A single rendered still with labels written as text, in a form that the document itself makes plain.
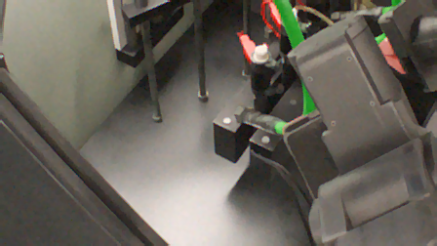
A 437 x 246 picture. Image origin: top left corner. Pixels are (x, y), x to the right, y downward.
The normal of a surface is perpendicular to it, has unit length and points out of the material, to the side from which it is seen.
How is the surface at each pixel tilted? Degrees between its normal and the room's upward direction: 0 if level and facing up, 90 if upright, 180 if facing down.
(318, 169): 46
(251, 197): 0
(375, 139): 57
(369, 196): 34
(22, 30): 90
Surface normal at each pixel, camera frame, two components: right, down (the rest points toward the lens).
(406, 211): -0.53, -0.69
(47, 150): 0.58, -0.21
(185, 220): 0.00, -0.65
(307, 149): 0.15, 0.08
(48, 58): 0.85, 0.40
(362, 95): -0.23, 0.20
